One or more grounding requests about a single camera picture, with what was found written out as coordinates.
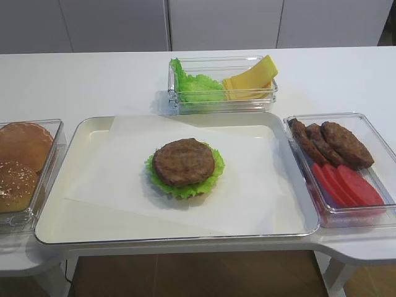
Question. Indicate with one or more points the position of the green lettuce leaf on burger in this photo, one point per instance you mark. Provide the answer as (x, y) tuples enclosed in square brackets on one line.
[(205, 186)]

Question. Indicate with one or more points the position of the green lettuce in container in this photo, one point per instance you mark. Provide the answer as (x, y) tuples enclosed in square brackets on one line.
[(193, 89)]

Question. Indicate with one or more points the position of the clear lettuce and cheese container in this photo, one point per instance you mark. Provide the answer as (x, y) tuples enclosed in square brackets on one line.
[(218, 68)]

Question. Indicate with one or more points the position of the yellow cheese slice stack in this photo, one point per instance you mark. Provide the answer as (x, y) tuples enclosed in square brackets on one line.
[(245, 94)]

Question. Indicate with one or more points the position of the brown meat patty on burger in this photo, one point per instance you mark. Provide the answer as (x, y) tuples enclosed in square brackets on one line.
[(183, 162)]

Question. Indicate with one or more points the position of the cream serving tray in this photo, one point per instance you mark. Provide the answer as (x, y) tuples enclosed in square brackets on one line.
[(67, 221)]

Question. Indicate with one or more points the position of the bottom burger bun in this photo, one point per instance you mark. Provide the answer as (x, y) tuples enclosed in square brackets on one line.
[(187, 195)]

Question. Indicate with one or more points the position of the white parchment paper sheet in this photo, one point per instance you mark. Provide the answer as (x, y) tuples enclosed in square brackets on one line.
[(253, 195)]

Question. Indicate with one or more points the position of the left brown meat patty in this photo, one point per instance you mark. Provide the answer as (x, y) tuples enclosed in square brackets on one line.
[(298, 130)]

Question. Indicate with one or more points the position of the middle brown meat patty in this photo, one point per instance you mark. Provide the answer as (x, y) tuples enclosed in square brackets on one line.
[(313, 131)]

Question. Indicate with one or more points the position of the left red tomato slice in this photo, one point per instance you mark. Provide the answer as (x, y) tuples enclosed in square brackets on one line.
[(317, 171)]

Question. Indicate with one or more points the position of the red tomato slice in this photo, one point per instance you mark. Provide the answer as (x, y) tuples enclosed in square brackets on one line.
[(357, 187), (317, 171), (344, 199)]

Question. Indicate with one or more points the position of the middle red tomato slice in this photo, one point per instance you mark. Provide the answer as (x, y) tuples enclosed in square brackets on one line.
[(344, 199)]

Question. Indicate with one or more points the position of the clear patty and tomato container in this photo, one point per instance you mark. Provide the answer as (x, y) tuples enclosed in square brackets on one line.
[(381, 175)]

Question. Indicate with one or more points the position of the right brown meat patty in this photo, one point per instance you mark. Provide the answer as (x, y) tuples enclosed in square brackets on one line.
[(347, 145)]

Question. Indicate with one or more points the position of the clear bun container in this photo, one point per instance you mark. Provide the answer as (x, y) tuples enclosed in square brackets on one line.
[(25, 220)]

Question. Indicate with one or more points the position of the right red tomato slice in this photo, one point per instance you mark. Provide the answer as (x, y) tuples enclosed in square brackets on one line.
[(357, 187)]

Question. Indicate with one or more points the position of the smooth orange bun half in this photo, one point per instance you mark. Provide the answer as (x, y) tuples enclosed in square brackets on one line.
[(26, 143)]

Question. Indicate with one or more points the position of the white table leg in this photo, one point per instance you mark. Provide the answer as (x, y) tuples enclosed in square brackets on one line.
[(334, 273)]

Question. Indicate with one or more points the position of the sesame bun top right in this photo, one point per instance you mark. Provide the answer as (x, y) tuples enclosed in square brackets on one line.
[(18, 184)]

